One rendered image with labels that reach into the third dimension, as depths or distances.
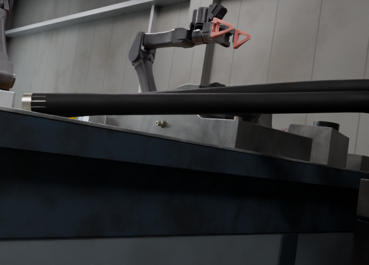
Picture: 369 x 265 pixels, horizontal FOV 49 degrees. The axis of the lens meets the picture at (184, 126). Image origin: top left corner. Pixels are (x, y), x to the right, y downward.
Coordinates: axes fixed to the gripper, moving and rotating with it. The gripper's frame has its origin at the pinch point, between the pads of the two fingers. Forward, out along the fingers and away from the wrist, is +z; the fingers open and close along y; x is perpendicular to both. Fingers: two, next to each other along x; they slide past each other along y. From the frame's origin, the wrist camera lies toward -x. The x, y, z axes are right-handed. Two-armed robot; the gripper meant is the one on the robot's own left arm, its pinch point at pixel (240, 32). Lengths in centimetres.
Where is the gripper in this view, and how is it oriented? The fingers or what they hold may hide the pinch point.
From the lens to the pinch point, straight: 138.9
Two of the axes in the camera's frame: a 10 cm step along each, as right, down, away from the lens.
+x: -1.6, 9.9, -0.5
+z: 7.1, 0.8, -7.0
